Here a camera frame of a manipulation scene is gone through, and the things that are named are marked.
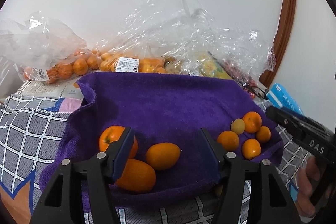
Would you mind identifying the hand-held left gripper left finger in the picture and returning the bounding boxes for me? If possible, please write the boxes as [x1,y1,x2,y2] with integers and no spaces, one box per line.
[29,127,135,224]

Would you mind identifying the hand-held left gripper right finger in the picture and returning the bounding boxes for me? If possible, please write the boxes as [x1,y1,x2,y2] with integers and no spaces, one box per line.
[199,128,306,224]

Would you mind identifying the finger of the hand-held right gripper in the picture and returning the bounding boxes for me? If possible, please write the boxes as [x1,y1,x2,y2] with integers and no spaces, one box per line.
[266,106,309,139]

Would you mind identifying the large orange with stem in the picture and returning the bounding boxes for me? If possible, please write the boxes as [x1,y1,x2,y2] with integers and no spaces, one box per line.
[98,126,139,159]

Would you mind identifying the oval orange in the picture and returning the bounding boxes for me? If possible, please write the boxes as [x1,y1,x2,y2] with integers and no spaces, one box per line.
[145,143,181,171]
[115,158,156,194]

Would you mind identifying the small round orange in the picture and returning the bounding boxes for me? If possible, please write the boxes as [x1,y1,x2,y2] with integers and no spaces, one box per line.
[255,126,272,143]
[217,131,240,151]
[241,111,262,134]
[241,138,262,160]

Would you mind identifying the small yellow-green fruit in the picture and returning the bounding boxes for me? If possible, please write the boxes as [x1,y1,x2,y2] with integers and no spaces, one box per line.
[230,118,246,135]

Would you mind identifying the purple towel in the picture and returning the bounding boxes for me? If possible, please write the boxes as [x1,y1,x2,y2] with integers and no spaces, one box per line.
[39,72,285,211]

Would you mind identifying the bunch of red fruits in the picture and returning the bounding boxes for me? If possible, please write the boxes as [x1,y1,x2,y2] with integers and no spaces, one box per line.
[223,59,257,89]

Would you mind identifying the person's right hand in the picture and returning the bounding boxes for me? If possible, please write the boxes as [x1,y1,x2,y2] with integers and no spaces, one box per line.
[295,156,323,218]

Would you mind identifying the blue tissue pack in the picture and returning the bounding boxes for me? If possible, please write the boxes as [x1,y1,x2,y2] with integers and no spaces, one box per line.
[268,83,305,115]

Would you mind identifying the yellow package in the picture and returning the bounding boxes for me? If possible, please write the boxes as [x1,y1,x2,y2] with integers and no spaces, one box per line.
[189,52,234,80]

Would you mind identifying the labelled clear bag of oranges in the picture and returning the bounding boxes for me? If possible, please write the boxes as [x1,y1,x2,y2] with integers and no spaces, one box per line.
[96,40,181,75]

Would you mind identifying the grey checked blanket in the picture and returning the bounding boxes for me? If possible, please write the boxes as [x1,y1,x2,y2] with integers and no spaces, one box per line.
[0,94,318,224]

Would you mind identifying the printed white sheet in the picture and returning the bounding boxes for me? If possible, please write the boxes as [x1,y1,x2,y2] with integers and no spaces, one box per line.
[18,80,82,98]

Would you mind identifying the clear bag of tangerines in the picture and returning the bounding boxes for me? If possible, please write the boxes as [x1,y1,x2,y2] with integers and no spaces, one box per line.
[0,11,99,84]

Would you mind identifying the plastic bag with yellow fruit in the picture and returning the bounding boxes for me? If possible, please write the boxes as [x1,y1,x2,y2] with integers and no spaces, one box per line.
[115,0,276,83]

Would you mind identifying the white plastic bag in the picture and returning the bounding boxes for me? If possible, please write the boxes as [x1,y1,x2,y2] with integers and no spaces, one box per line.
[0,56,24,100]

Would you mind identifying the wooden door frame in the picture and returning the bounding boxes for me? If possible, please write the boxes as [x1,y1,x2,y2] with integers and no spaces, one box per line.
[259,0,297,89]

